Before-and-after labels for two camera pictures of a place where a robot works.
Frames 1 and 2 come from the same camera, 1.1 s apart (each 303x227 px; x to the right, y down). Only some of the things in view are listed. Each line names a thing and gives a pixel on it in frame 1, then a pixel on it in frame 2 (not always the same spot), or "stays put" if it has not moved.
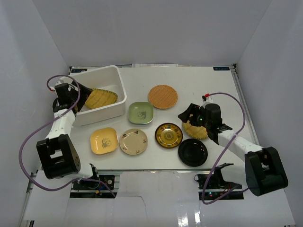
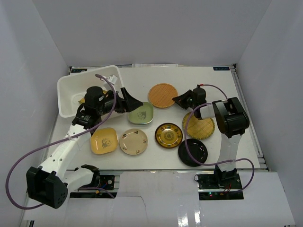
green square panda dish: [140, 112] stays put
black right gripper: [193, 109] to [182, 99]
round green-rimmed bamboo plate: [198, 132] stays put
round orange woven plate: [163, 97] stays put
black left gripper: [79, 93] to [123, 101]
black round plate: [192, 152] stays put
